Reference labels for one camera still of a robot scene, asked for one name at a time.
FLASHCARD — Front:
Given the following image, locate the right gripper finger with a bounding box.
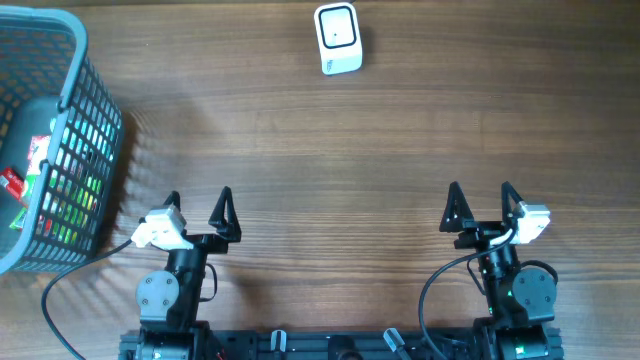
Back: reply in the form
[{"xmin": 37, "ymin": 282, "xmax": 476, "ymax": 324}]
[
  {"xmin": 501, "ymin": 181, "xmax": 522, "ymax": 228},
  {"xmin": 439, "ymin": 181, "xmax": 474, "ymax": 233}
]

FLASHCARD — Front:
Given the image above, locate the small red snack packet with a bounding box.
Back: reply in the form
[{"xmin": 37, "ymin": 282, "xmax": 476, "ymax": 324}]
[{"xmin": 26, "ymin": 135, "xmax": 51, "ymax": 176}]

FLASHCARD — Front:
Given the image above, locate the red stick snack packet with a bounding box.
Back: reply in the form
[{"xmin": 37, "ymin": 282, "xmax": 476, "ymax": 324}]
[{"xmin": 0, "ymin": 167, "xmax": 24, "ymax": 202}]

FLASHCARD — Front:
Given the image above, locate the green gummy candy bag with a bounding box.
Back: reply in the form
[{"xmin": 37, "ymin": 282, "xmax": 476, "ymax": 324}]
[{"xmin": 9, "ymin": 175, "xmax": 36, "ymax": 231}]

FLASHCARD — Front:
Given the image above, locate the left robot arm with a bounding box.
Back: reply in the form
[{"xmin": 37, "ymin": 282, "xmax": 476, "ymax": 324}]
[{"xmin": 121, "ymin": 187, "xmax": 242, "ymax": 360}]

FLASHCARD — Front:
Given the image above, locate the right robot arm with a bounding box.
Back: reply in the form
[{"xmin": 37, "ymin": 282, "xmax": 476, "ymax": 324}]
[{"xmin": 439, "ymin": 182, "xmax": 564, "ymax": 360}]

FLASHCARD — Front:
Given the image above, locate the white barcode scanner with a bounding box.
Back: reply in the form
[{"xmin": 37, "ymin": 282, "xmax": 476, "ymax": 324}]
[{"xmin": 313, "ymin": 2, "xmax": 363, "ymax": 76}]

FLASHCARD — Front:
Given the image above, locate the grey plastic mesh basket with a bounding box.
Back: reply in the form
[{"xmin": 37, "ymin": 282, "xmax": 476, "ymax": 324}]
[{"xmin": 1, "ymin": 6, "xmax": 125, "ymax": 273}]

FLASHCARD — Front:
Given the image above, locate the right black camera cable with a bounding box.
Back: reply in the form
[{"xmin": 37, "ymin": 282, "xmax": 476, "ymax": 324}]
[{"xmin": 417, "ymin": 227, "xmax": 517, "ymax": 360}]

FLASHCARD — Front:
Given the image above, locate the black camera cable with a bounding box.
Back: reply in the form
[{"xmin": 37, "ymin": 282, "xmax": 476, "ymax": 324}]
[
  {"xmin": 40, "ymin": 238, "xmax": 134, "ymax": 360},
  {"xmin": 417, "ymin": 227, "xmax": 517, "ymax": 360}
]

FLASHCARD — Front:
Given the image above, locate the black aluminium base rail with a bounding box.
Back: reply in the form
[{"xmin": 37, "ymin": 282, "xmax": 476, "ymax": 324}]
[{"xmin": 118, "ymin": 328, "xmax": 565, "ymax": 360}]

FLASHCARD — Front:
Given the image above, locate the left black camera cable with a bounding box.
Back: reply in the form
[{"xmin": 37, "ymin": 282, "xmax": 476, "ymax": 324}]
[{"xmin": 40, "ymin": 238, "xmax": 134, "ymax": 360}]

